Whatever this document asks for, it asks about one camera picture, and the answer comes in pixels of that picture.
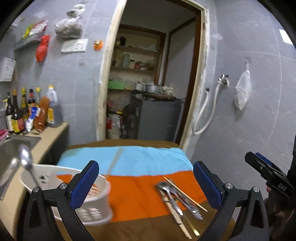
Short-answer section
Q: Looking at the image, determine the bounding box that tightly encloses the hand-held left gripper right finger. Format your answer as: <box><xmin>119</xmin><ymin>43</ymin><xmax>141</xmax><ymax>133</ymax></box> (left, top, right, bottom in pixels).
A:
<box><xmin>193</xmin><ymin>161</ymin><xmax>270</xmax><ymax>241</ymax></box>

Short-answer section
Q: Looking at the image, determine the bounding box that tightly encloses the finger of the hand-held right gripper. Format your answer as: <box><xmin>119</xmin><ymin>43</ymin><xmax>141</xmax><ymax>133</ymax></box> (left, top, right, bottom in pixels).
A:
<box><xmin>245</xmin><ymin>151</ymin><xmax>287</xmax><ymax>183</ymax></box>
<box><xmin>255</xmin><ymin>152</ymin><xmax>287</xmax><ymax>173</ymax></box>

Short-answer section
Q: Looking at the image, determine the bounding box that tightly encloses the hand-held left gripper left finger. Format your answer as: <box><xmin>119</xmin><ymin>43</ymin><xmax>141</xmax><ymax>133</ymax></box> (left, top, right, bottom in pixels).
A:
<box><xmin>23</xmin><ymin>160</ymin><xmax>100</xmax><ymax>241</ymax></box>

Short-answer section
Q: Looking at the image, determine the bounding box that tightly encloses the wooden chopstick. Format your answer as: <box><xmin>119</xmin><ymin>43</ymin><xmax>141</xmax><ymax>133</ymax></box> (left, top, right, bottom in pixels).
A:
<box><xmin>163</xmin><ymin>176</ymin><xmax>208</xmax><ymax>212</ymax></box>
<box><xmin>165</xmin><ymin>202</ymin><xmax>193</xmax><ymax>240</ymax></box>

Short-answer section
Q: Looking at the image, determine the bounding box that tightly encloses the white plastic utensil basket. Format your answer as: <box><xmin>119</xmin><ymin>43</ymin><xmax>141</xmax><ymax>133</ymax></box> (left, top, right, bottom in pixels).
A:
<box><xmin>20</xmin><ymin>164</ymin><xmax>114</xmax><ymax>226</ymax></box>

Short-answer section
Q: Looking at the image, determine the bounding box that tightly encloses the steel spoon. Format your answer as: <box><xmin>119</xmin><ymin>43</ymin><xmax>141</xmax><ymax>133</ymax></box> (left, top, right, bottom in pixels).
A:
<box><xmin>18</xmin><ymin>144</ymin><xmax>41</xmax><ymax>189</ymax></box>
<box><xmin>156</xmin><ymin>182</ymin><xmax>184</xmax><ymax>225</ymax></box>
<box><xmin>163</xmin><ymin>182</ymin><xmax>204</xmax><ymax>220</ymax></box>

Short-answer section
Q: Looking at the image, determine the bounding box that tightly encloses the steel fork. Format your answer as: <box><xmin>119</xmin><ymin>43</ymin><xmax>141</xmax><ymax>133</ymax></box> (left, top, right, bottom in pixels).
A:
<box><xmin>159</xmin><ymin>190</ymin><xmax>185</xmax><ymax>224</ymax></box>

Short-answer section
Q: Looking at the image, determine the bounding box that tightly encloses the gold spoon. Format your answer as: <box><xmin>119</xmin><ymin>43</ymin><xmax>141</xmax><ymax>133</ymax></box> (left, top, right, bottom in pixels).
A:
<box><xmin>184</xmin><ymin>214</ymin><xmax>201</xmax><ymax>237</ymax></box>

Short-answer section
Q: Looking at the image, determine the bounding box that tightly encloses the person's right hand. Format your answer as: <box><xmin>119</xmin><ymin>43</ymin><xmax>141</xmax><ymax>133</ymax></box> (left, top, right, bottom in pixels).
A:
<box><xmin>265</xmin><ymin>185</ymin><xmax>296</xmax><ymax>233</ymax></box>

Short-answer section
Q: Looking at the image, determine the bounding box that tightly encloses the beige kitchen counter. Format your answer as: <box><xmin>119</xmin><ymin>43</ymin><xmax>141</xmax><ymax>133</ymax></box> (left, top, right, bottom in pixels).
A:
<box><xmin>0</xmin><ymin>122</ymin><xmax>70</xmax><ymax>239</ymax></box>

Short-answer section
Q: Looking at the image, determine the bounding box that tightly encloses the blue and orange cloth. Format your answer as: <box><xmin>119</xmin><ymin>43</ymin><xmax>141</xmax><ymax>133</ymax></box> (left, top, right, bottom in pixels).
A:
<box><xmin>57</xmin><ymin>146</ymin><xmax>207</xmax><ymax>223</ymax></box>

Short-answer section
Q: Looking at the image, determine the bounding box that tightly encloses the white sack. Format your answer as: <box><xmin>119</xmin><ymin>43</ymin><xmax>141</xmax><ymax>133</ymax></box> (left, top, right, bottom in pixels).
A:
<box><xmin>106</xmin><ymin>113</ymin><xmax>122</xmax><ymax>140</ymax></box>

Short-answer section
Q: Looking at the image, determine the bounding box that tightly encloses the brown blanket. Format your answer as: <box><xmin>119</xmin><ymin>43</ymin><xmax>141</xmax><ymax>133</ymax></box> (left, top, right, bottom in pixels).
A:
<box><xmin>52</xmin><ymin>139</ymin><xmax>236</xmax><ymax>241</ymax></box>

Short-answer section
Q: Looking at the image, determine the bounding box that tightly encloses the white hanging plastic bag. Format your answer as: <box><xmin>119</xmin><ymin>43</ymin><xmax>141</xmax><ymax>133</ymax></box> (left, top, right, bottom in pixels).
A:
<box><xmin>234</xmin><ymin>60</ymin><xmax>252</xmax><ymax>111</ymax></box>

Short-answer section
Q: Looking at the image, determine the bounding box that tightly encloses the orange seasoning packet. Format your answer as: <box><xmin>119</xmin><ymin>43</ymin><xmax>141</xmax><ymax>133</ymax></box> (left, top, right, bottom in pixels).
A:
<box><xmin>33</xmin><ymin>97</ymin><xmax>50</xmax><ymax>133</ymax></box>

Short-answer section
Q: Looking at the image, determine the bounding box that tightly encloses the cooking oil jug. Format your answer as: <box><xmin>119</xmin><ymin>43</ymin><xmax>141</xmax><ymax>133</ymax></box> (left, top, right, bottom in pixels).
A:
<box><xmin>45</xmin><ymin>85</ymin><xmax>63</xmax><ymax>128</ymax></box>

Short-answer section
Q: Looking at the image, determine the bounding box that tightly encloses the steel sink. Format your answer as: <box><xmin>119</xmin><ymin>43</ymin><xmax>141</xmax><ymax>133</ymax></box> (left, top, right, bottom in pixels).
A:
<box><xmin>0</xmin><ymin>134</ymin><xmax>42</xmax><ymax>186</ymax></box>

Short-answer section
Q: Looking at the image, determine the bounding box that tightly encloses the grey washing machine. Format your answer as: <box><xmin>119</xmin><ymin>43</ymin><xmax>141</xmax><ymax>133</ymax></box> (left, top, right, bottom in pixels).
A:
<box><xmin>129</xmin><ymin>94</ymin><xmax>184</xmax><ymax>141</ymax></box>

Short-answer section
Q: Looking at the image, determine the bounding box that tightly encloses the blue and white packet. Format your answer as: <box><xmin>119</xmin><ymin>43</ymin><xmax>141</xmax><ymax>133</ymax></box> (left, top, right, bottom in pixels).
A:
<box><xmin>24</xmin><ymin>107</ymin><xmax>39</xmax><ymax>133</ymax></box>

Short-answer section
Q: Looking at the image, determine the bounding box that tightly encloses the dark soy sauce bottle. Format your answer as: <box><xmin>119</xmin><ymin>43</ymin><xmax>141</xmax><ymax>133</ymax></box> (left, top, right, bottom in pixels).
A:
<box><xmin>11</xmin><ymin>90</ymin><xmax>25</xmax><ymax>133</ymax></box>

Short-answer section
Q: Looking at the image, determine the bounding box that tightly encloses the red cap sauce bottle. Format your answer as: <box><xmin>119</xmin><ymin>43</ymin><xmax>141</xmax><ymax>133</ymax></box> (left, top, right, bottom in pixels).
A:
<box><xmin>28</xmin><ymin>88</ymin><xmax>36</xmax><ymax>110</ymax></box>

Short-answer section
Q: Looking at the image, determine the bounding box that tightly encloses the wooden cutting board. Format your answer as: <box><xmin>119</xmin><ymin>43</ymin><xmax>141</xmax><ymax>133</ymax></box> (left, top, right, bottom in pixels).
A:
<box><xmin>131</xmin><ymin>90</ymin><xmax>186</xmax><ymax>102</ymax></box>

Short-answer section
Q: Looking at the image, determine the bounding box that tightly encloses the yellow cap sauce bottle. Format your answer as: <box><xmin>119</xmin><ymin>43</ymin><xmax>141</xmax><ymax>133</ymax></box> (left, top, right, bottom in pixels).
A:
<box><xmin>20</xmin><ymin>88</ymin><xmax>29</xmax><ymax>117</ymax></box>

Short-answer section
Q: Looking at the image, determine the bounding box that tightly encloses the dark pump bottle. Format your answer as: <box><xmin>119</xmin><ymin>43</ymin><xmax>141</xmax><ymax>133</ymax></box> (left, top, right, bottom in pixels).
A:
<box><xmin>5</xmin><ymin>92</ymin><xmax>13</xmax><ymax>131</ymax></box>

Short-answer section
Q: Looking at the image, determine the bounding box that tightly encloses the green box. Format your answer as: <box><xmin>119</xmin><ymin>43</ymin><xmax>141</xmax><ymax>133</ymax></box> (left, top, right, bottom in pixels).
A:
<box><xmin>108</xmin><ymin>80</ymin><xmax>125</xmax><ymax>90</ymax></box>

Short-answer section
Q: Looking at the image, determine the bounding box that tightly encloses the steel cooking pot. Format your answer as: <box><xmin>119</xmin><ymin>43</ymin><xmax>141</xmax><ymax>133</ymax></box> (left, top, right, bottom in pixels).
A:
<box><xmin>145</xmin><ymin>84</ymin><xmax>163</xmax><ymax>93</ymax></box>

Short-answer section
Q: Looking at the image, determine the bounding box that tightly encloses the red plastic bag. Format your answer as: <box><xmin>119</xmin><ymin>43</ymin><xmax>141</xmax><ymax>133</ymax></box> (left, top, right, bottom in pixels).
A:
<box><xmin>36</xmin><ymin>35</ymin><xmax>51</xmax><ymax>63</ymax></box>

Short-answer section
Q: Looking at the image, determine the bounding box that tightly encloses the wooden shelf unit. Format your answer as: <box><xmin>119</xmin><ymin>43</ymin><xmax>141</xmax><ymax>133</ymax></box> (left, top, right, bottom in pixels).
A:
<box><xmin>109</xmin><ymin>24</ymin><xmax>167</xmax><ymax>91</ymax></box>

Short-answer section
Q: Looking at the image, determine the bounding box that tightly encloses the clear bag of dried goods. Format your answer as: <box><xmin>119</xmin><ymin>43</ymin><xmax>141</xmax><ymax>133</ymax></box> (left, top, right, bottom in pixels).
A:
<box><xmin>55</xmin><ymin>17</ymin><xmax>83</xmax><ymax>38</ymax></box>

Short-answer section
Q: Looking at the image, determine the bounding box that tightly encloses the yellow packet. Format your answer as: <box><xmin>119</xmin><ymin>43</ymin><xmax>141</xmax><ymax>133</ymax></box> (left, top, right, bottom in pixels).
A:
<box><xmin>22</xmin><ymin>24</ymin><xmax>34</xmax><ymax>40</ymax></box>

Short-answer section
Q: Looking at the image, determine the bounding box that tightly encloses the red and white packet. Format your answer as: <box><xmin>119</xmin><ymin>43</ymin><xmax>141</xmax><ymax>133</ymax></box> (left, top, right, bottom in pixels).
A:
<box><xmin>30</xmin><ymin>20</ymin><xmax>49</xmax><ymax>36</ymax></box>

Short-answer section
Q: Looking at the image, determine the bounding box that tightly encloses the white knotted plastic bag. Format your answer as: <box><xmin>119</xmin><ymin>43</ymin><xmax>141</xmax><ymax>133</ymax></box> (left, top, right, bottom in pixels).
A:
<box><xmin>67</xmin><ymin>2</ymin><xmax>87</xmax><ymax>18</ymax></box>

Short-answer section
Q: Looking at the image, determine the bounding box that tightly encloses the white hose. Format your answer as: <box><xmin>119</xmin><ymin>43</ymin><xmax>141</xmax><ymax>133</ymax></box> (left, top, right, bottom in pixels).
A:
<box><xmin>193</xmin><ymin>86</ymin><xmax>221</xmax><ymax>135</ymax></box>

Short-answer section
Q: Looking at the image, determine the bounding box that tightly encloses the chrome wall tap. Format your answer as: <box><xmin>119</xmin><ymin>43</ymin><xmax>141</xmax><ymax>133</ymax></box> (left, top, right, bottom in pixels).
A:
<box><xmin>218</xmin><ymin>74</ymin><xmax>230</xmax><ymax>87</ymax></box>

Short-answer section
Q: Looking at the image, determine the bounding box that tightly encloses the white door frame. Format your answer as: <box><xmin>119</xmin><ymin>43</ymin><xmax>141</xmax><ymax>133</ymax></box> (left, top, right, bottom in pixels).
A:
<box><xmin>95</xmin><ymin>0</ymin><xmax>210</xmax><ymax>150</ymax></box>

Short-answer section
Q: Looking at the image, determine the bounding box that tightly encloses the white wall box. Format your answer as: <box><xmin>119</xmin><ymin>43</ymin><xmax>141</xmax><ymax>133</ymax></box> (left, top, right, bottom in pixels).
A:
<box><xmin>0</xmin><ymin>57</ymin><xmax>17</xmax><ymax>83</ymax></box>

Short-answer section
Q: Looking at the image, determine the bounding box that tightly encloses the white wall socket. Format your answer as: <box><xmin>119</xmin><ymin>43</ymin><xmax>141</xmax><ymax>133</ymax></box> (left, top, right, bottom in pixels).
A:
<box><xmin>60</xmin><ymin>39</ymin><xmax>89</xmax><ymax>54</ymax></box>

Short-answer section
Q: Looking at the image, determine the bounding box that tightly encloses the grey wall rack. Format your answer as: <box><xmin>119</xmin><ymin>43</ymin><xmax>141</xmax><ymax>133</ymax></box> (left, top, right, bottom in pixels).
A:
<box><xmin>14</xmin><ymin>37</ymin><xmax>44</xmax><ymax>50</ymax></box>

